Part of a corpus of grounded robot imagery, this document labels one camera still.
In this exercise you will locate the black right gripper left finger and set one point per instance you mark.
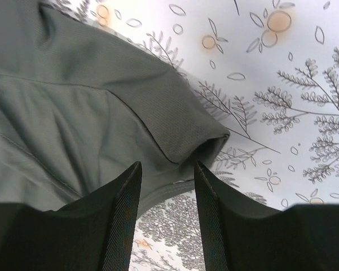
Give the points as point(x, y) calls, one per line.
point(93, 233)

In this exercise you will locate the floral tablecloth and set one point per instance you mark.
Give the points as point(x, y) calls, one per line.
point(267, 70)

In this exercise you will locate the dark grey t shirt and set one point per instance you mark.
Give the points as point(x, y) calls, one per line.
point(78, 106)

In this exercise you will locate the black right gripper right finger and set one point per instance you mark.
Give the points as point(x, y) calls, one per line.
point(239, 233)

